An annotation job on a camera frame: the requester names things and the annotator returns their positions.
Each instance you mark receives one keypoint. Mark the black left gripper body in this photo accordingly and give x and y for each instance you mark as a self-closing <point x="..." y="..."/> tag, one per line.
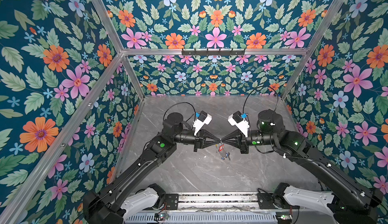
<point x="198" y="140"/>

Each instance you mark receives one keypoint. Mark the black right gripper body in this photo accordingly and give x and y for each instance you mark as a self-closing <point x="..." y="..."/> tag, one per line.
<point x="244" y="143"/>

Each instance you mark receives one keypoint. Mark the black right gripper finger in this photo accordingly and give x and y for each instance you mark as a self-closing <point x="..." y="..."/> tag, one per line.
<point x="234" y="136"/>
<point x="233" y="143"/>

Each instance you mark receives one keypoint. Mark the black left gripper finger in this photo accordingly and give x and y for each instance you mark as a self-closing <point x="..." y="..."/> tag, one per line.
<point x="210" y="143"/>
<point x="208" y="137"/>

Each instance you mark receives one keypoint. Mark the large keyring with yellow sleeve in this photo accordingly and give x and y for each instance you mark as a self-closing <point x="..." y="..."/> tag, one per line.
<point x="223" y="153"/>

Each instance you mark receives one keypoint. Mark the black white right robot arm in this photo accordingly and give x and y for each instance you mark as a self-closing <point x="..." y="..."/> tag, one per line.
<point x="346" y="201"/>

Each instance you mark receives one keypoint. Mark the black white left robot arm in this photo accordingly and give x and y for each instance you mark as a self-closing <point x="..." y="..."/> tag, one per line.
<point x="115" y="203"/>

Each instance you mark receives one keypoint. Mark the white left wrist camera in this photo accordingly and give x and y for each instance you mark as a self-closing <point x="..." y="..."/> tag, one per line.
<point x="202" y="118"/>

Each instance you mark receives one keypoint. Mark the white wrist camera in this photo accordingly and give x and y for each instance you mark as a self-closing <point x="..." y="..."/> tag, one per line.
<point x="239" y="120"/>
<point x="202" y="118"/>

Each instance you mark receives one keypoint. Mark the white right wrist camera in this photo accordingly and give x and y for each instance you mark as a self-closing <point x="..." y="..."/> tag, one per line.
<point x="239" y="120"/>

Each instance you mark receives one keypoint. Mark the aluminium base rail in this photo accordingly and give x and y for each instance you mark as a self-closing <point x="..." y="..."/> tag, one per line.
<point x="216" y="201"/>

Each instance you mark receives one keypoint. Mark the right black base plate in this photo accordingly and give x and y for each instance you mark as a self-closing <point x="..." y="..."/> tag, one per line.
<point x="268" y="201"/>

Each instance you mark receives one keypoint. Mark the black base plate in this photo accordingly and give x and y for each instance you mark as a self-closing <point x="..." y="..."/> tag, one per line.
<point x="268" y="201"/>
<point x="168" y="202"/>

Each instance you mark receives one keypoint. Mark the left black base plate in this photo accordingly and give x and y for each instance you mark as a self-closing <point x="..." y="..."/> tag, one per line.
<point x="168" y="202"/>

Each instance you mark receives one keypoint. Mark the white vented cable duct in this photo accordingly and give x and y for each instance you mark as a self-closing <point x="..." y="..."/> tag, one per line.
<point x="202" y="218"/>

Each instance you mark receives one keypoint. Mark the black hook rail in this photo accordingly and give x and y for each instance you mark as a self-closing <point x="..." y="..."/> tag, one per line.
<point x="213" y="52"/>

